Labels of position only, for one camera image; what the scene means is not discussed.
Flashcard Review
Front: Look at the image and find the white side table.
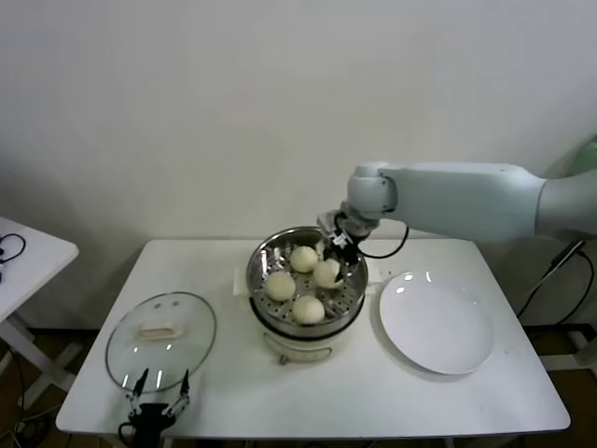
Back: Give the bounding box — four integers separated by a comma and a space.
0, 217, 79, 412

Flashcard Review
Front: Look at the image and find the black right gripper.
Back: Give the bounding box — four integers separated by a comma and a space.
317, 230, 365, 288

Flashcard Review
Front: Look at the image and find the white steamed baozi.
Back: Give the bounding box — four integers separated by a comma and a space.
291, 294, 326, 327
312, 259, 342, 289
289, 245, 319, 274
264, 272, 298, 301

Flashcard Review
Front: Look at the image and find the glass lid with cream handle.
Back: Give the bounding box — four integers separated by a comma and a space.
104, 291, 218, 394

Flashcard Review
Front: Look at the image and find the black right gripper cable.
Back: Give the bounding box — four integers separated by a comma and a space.
358, 223, 410, 259

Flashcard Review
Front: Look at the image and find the thin black cable loop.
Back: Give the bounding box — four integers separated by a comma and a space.
0, 234, 27, 268

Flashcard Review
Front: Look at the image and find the black power cable with adapter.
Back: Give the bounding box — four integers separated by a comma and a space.
515, 240, 593, 326

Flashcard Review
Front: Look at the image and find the white round plate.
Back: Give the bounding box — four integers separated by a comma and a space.
378, 270, 495, 376

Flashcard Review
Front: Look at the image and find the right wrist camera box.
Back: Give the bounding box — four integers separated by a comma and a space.
316, 210, 349, 238

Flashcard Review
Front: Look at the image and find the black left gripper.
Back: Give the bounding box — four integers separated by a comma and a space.
123, 367, 192, 448

